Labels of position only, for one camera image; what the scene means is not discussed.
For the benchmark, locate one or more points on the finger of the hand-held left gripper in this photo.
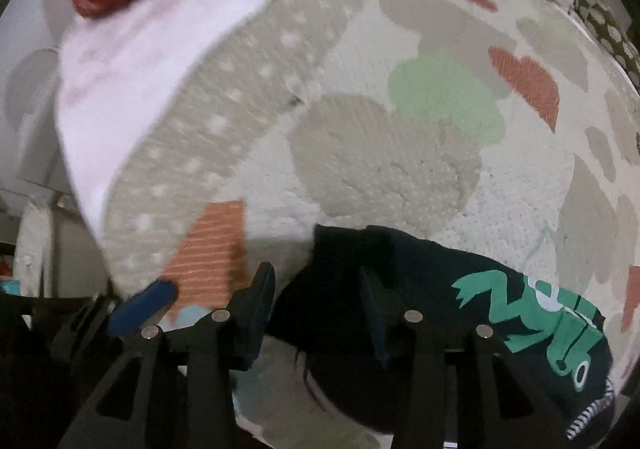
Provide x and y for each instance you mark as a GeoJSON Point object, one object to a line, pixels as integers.
{"type": "Point", "coordinates": [145, 306]}

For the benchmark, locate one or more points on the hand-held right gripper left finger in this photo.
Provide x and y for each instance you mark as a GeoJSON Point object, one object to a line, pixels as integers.
{"type": "Point", "coordinates": [261, 309]}

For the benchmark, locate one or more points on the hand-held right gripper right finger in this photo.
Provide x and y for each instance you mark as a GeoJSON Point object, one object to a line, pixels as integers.
{"type": "Point", "coordinates": [374, 324]}

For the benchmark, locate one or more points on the black pants with green print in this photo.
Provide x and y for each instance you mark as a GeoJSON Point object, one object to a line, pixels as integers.
{"type": "Point", "coordinates": [435, 274]}

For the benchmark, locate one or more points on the white hanging cloth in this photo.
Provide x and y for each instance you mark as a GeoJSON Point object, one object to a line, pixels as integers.
{"type": "Point", "coordinates": [34, 249]}

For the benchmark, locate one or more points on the patterned cream bedspread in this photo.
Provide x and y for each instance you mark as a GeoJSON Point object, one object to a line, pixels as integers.
{"type": "Point", "coordinates": [380, 154]}

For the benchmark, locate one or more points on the pale pink cloth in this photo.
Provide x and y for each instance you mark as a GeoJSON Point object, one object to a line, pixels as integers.
{"type": "Point", "coordinates": [150, 59]}

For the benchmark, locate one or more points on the dark green patterned cloth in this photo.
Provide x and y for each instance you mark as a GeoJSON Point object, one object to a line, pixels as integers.
{"type": "Point", "coordinates": [607, 31]}

